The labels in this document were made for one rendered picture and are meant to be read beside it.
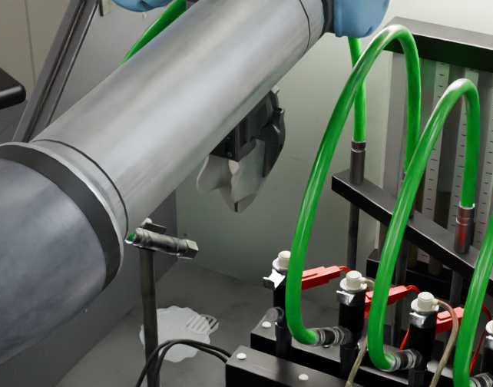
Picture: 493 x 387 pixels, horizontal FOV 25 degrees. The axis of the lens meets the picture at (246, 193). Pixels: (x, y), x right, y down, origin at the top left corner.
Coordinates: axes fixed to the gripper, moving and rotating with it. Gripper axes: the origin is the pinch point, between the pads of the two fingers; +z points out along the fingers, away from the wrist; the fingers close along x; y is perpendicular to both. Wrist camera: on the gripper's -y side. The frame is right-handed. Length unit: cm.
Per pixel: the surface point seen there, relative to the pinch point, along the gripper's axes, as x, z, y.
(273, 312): 2.1, 16.3, -3.6
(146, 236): -10.1, 6.7, 2.2
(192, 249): -7.6, 10.8, -2.9
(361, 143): 2.6, 6.4, -26.0
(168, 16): -8.6, -17.0, -1.6
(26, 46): -184, 101, -193
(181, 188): -28, 26, -35
